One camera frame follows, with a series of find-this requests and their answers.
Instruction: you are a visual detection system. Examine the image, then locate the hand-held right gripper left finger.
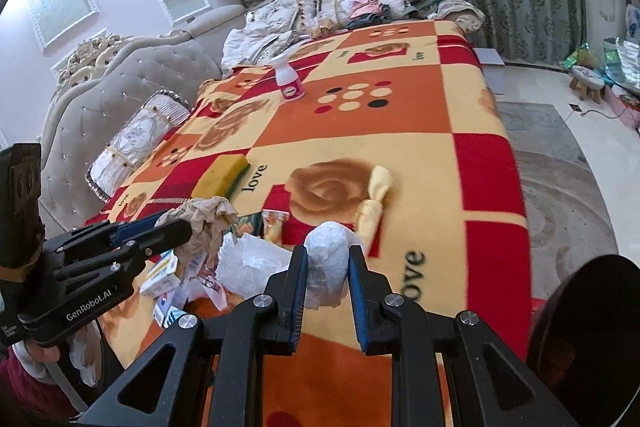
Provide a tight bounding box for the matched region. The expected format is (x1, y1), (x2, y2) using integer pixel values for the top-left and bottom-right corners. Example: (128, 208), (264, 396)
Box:
(75, 245), (309, 427)

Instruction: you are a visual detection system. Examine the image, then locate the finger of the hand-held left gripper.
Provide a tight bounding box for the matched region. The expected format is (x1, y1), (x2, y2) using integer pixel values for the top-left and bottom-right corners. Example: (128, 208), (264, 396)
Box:
(117, 219), (194, 264)
(107, 212), (168, 249)

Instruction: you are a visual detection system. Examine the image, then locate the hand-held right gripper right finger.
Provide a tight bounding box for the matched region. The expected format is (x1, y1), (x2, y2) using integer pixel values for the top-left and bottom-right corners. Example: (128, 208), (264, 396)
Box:
(348, 245), (581, 427)

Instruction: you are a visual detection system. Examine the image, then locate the white tissue ball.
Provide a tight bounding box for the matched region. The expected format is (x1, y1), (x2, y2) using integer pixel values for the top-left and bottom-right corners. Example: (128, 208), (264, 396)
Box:
(305, 221), (368, 312)

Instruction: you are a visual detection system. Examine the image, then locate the black round bin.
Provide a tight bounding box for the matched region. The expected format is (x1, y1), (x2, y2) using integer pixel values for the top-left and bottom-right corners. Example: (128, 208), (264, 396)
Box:
(526, 254), (640, 427)

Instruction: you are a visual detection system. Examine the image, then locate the person's left forearm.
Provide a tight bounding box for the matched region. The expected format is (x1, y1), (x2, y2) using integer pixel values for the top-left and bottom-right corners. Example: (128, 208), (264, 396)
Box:
(0, 354), (81, 427)

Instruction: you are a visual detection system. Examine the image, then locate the person's left hand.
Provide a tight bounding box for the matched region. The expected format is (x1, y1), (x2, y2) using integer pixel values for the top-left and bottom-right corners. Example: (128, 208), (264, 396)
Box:
(12, 322), (103, 390)

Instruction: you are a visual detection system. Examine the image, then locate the crumpled beige paper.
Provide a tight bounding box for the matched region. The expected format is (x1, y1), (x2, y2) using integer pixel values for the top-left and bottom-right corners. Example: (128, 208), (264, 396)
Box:
(156, 196), (240, 275)

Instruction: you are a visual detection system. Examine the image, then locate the crumpled white plastic bag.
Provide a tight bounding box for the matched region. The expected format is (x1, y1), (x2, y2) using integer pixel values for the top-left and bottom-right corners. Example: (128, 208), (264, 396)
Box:
(215, 232), (297, 304)

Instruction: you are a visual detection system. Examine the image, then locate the red white wrapper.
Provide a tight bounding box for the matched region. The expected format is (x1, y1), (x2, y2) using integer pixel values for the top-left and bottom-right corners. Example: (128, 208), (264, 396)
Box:
(182, 257), (232, 314)

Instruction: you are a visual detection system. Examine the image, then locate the orange snack packet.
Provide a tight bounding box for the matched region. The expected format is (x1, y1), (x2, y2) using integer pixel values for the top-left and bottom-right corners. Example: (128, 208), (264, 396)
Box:
(260, 209), (291, 249)

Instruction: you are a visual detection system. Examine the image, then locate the small blue striped box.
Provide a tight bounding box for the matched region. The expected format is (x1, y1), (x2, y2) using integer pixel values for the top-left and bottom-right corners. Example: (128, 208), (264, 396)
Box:
(151, 294), (190, 329)

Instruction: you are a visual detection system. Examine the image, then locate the green snack packet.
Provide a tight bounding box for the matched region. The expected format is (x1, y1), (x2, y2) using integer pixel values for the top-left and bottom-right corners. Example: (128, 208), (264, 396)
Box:
(232, 213), (263, 240)

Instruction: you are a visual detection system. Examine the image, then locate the yellow green sponge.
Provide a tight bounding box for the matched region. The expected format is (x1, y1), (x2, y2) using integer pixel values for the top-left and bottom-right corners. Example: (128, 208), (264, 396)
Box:
(191, 153), (251, 200)

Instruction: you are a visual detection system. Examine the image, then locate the pale floral bolster cushion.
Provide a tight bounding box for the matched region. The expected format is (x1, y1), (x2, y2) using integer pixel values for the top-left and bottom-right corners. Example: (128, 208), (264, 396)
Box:
(85, 89), (193, 202)

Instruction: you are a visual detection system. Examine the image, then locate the cream candy-shaped wrapper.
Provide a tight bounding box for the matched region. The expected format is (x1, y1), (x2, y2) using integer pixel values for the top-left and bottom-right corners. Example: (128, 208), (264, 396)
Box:
(352, 165), (395, 254)

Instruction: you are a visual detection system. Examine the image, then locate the grey tufted sofa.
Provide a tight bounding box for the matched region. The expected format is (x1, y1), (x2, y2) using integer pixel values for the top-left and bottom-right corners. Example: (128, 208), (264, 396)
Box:
(37, 4), (486, 228)

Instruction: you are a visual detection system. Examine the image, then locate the printed orange red blanket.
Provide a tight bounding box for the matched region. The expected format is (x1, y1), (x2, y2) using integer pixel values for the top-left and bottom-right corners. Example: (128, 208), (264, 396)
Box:
(82, 19), (533, 427)

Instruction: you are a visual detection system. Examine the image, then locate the white pink spray bottle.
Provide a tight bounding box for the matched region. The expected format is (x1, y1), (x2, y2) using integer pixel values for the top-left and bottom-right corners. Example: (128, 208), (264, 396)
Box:
(272, 54), (306, 104)

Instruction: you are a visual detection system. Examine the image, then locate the white folded quilt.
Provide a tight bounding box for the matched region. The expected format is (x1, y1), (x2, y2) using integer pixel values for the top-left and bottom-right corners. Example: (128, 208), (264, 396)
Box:
(220, 24), (312, 74)

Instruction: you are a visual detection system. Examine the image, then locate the grey patterned rug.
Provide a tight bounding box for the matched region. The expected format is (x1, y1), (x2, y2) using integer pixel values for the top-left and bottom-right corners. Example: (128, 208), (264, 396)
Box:
(492, 102), (622, 304)

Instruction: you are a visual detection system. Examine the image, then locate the cream embroidered cushion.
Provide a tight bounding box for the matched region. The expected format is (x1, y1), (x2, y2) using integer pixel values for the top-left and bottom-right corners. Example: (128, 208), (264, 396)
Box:
(243, 0), (318, 38)

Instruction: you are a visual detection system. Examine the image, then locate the white cardboard box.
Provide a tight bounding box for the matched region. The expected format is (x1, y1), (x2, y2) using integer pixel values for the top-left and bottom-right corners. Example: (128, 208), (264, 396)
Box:
(472, 48), (504, 68)

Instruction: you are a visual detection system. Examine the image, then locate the pile of folded clothes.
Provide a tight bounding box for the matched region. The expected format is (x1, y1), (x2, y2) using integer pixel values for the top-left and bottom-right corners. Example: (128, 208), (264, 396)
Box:
(347, 0), (397, 30)

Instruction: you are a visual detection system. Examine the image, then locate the striped frilled cushion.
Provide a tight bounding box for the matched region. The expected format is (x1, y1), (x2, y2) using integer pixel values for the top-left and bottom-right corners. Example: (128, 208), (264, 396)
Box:
(315, 0), (412, 32)

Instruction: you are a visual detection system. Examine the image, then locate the small round wooden stool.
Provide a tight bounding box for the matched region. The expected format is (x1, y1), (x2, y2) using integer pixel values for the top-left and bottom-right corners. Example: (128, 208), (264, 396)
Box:
(569, 66), (607, 102)

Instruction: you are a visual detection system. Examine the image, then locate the green plastic bag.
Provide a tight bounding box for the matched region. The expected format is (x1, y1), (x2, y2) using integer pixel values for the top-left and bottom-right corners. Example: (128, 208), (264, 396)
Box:
(560, 43), (599, 70)

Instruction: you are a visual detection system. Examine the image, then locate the pink basin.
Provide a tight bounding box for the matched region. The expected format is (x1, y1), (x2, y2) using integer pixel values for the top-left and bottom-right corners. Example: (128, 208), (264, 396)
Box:
(607, 92), (640, 130)

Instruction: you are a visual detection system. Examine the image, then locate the silver foil bag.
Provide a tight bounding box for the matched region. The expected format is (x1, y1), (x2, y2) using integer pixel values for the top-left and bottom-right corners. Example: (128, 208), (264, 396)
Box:
(602, 36), (640, 84)

